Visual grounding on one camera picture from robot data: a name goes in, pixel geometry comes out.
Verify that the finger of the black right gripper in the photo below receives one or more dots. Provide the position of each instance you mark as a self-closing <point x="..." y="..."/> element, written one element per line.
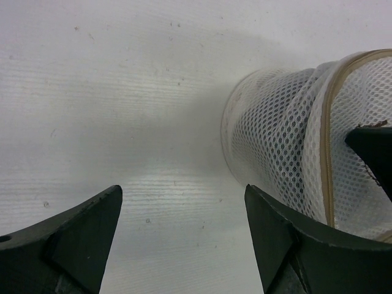
<point x="373" y="146"/>

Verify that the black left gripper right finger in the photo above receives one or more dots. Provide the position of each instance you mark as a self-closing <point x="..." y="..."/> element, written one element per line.
<point x="321" y="258"/>

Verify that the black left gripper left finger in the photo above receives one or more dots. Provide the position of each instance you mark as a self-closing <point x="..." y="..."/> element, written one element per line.
<point x="66" y="253"/>

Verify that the white mesh laundry bag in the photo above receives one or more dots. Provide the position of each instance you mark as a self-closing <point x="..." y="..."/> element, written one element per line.
<point x="284" y="131"/>

